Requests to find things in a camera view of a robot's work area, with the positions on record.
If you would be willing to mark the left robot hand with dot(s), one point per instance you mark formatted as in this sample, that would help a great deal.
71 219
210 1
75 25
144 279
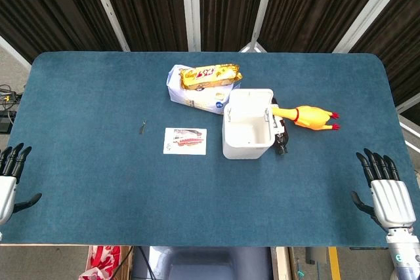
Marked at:
7 181

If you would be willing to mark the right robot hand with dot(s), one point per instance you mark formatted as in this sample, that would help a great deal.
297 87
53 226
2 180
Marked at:
390 199

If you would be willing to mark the white plastic lidded box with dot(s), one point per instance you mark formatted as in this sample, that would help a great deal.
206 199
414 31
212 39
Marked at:
248 124

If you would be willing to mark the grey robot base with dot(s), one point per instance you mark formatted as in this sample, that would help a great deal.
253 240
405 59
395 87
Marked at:
210 263

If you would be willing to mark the blue table mat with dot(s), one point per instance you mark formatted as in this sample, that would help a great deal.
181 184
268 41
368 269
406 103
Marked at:
115 188

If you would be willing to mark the yellow rubber chicken toy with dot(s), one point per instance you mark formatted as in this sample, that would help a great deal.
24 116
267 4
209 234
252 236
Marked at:
310 117

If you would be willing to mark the red and white plastic bag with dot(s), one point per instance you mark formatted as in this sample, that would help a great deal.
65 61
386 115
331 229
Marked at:
101 262

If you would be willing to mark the dark bottle with white label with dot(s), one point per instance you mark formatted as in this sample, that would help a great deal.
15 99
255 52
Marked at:
280 132

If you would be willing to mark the small dark metal clip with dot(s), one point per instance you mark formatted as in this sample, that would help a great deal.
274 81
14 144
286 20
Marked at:
142 127

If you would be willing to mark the white printed card packet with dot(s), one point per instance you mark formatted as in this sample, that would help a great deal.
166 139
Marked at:
185 141

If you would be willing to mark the white and blue bag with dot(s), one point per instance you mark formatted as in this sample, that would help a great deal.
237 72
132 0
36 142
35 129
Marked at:
200 96

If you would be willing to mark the gold snack package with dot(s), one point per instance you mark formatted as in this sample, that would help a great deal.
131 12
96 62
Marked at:
210 76

